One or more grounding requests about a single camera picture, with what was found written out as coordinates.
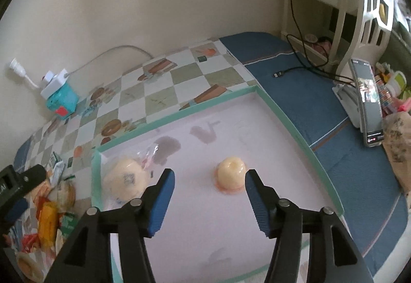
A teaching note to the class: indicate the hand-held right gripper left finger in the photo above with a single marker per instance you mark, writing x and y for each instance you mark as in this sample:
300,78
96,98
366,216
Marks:
162,202

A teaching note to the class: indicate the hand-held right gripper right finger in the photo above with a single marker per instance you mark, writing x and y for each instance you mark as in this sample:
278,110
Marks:
257,202

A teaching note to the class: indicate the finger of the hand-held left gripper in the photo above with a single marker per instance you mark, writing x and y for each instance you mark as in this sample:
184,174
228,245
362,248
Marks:
16,211

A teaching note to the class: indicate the orange snack packet red label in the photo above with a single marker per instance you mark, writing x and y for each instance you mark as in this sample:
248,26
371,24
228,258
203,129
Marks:
48,222

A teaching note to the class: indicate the pale yellow jelly cup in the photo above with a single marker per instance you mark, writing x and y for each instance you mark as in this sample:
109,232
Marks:
231,174

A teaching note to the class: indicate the cream bun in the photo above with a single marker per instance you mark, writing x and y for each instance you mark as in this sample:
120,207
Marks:
125,178

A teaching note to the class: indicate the white green snack packet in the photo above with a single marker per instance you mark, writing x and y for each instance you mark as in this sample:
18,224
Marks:
56,167

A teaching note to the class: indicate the teal rimmed white tray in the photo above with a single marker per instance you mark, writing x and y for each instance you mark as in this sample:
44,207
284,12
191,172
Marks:
208,225

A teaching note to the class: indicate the round cracker packet green edges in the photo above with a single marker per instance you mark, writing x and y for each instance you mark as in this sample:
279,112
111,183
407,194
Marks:
65,194

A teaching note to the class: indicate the teal box with red patch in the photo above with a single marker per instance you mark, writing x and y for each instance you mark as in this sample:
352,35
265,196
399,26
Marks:
64,103

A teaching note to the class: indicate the white power strip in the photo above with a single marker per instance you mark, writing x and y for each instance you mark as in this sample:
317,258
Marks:
53,85

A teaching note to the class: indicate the white phone stand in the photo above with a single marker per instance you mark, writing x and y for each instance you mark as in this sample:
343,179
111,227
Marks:
346,100

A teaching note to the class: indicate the smartphone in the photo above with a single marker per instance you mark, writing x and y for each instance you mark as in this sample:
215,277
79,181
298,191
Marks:
369,103

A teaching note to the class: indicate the printed plastic bag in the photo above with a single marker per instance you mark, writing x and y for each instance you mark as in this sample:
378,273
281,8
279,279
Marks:
398,142

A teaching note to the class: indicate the colourful striped box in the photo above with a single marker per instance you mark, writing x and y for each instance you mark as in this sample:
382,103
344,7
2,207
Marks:
385,93

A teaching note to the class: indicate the pink round container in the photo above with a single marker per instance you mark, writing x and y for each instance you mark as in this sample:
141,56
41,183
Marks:
321,45

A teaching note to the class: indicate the white openwork wooden furniture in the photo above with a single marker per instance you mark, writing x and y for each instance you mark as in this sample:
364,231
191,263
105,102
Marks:
369,13

